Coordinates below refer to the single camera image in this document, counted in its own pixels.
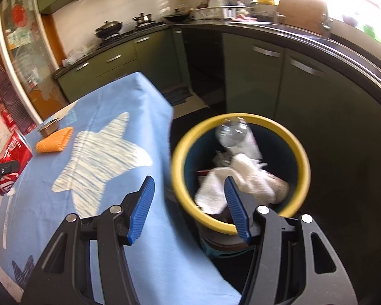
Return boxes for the wooden cutting board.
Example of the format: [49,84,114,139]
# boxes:
[278,0,327,35]

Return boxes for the white paper towel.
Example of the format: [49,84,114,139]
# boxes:
[194,153,278,215]

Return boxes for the dark red patterned cloth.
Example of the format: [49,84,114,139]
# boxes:
[0,38,35,134]

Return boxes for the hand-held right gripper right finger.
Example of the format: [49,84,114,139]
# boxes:
[224,176,358,305]

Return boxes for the black wok with lid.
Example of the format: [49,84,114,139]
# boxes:
[94,21,124,39]

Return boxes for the small metal pot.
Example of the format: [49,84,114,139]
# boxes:
[133,13,153,25]

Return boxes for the blue star print tablecloth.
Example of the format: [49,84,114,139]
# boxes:
[0,71,242,305]

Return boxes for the red soda can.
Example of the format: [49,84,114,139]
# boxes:
[0,130,34,196]

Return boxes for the yellow rimmed blue bin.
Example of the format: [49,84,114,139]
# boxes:
[171,113,311,258]

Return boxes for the black frying pan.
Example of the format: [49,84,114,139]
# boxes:
[163,8,191,23]

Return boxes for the crushed clear plastic bottle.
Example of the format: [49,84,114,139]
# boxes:
[215,117,262,159]

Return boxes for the small metal tin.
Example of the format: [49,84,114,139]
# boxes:
[38,118,61,138]

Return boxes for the wooden framed glass door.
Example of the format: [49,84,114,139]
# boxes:
[0,0,67,124]

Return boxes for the white dish rack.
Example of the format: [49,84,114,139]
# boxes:
[190,0,255,20]

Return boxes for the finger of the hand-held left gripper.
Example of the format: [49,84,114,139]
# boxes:
[0,156,21,185]

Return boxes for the metal sink faucet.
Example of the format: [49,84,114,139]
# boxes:
[319,0,353,37]

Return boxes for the pink cloth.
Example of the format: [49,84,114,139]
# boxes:
[230,14,258,23]

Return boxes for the dark floor mat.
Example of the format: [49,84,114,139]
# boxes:
[162,86,194,106]

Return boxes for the black gas stove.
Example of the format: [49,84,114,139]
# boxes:
[97,21,169,43]

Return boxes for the orange woven sponge cloth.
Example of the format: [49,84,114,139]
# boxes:
[36,126,74,155]

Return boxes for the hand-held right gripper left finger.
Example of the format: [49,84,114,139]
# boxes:
[22,176,155,305]

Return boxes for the clear plastic bag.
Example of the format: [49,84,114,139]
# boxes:
[62,46,92,66]

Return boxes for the green kitchen cabinets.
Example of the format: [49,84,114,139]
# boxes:
[53,25,381,197]

